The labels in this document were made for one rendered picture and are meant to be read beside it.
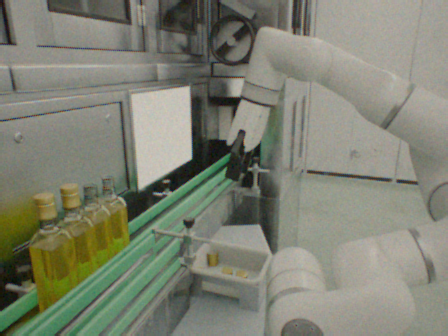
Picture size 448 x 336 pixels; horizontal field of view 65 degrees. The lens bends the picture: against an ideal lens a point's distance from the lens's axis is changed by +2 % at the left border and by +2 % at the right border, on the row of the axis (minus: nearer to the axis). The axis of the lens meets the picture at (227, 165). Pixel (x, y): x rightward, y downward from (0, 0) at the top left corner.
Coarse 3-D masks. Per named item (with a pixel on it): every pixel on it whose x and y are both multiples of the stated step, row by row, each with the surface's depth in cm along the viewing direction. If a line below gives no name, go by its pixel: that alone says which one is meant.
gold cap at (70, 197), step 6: (60, 186) 69; (66, 186) 69; (72, 186) 69; (60, 192) 69; (66, 192) 69; (72, 192) 69; (78, 192) 70; (66, 198) 69; (72, 198) 69; (78, 198) 70; (66, 204) 69; (72, 204) 70; (78, 204) 70
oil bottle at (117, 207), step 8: (104, 200) 81; (112, 200) 81; (120, 200) 83; (112, 208) 80; (120, 208) 82; (112, 216) 80; (120, 216) 82; (112, 224) 81; (120, 224) 83; (112, 232) 81; (120, 232) 83; (120, 240) 83; (128, 240) 87; (120, 248) 84
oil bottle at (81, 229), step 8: (80, 216) 72; (64, 224) 70; (72, 224) 70; (80, 224) 71; (88, 224) 73; (72, 232) 69; (80, 232) 70; (88, 232) 73; (72, 240) 70; (80, 240) 71; (88, 240) 73; (80, 248) 71; (88, 248) 73; (80, 256) 71; (88, 256) 73; (96, 256) 76; (80, 264) 72; (88, 264) 74; (96, 264) 76; (80, 272) 72; (88, 272) 74; (80, 280) 72
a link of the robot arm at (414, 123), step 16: (416, 96) 54; (432, 96) 54; (400, 112) 54; (416, 112) 53; (432, 112) 53; (400, 128) 55; (416, 128) 54; (432, 128) 53; (416, 144) 56; (432, 144) 54; (416, 160) 63; (432, 160) 58; (416, 176) 64; (432, 176) 62; (432, 192) 62
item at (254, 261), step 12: (204, 252) 109; (228, 252) 111; (240, 252) 110; (252, 252) 108; (264, 252) 107; (204, 264) 110; (228, 264) 112; (240, 264) 111; (252, 264) 109; (264, 264) 100; (216, 276) 96; (228, 276) 94; (252, 276) 106
